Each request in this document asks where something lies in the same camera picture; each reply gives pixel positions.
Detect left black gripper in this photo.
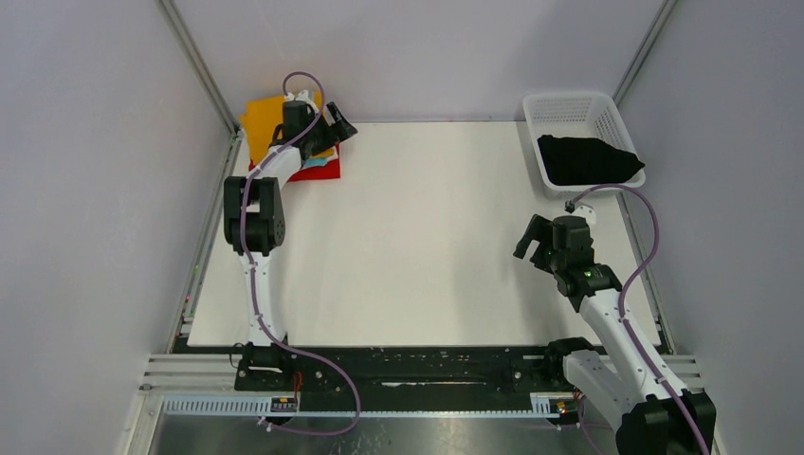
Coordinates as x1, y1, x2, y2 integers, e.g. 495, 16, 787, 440
303, 102, 356, 155

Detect yellow t shirt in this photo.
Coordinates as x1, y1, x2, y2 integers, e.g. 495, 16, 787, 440
240, 95, 339, 169

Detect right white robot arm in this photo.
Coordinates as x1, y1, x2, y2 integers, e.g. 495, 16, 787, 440
514, 215, 717, 454

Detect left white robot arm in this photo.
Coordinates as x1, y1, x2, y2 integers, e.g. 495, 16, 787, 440
223, 98, 357, 359

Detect folded blue t shirt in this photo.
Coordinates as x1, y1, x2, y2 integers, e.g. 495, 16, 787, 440
302, 157, 330, 170

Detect folded red t shirt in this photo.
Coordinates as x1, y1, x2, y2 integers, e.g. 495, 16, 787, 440
248, 145, 341, 186

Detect black t shirt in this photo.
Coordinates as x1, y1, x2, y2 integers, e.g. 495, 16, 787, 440
537, 135, 645, 186

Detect white plastic basket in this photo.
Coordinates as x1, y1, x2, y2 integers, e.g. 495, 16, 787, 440
522, 91, 647, 200

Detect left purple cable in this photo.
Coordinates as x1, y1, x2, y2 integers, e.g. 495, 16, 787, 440
238, 70, 364, 438

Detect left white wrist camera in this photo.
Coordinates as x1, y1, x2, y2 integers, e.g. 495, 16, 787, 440
284, 89, 320, 113

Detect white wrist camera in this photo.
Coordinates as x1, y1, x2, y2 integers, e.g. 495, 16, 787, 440
570, 204, 597, 227
284, 89, 320, 113

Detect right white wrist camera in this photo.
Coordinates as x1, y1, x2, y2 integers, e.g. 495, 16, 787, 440
570, 204, 597, 227

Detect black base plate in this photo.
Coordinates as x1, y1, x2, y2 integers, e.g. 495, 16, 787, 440
234, 345, 573, 412

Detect aluminium frame rails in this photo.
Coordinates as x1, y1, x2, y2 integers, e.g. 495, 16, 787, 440
135, 0, 723, 455

